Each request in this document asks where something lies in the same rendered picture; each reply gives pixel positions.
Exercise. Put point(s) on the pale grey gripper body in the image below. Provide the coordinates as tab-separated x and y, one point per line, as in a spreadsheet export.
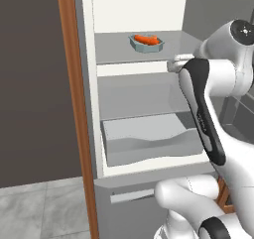
177	64

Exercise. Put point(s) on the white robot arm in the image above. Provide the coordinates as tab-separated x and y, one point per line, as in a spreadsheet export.
238	157

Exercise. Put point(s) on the grey-blue tupperware container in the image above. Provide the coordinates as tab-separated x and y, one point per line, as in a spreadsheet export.
145	48

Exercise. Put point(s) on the orange shrimp and carrot meal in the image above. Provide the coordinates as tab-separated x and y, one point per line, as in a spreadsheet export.
147	39

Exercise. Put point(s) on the grey fridge shelf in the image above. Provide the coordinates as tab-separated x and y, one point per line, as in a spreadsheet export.
132	97
115	48

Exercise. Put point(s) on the grey fridge crisper drawer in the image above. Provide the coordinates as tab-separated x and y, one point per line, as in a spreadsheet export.
145	147

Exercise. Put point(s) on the grey open fridge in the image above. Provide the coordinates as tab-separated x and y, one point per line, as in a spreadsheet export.
89	84

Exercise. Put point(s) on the brown wooden side panel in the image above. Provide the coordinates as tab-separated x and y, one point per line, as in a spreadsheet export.
76	100
224	196

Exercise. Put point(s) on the grey freezer drawer front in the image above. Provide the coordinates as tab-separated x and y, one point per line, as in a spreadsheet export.
132	219

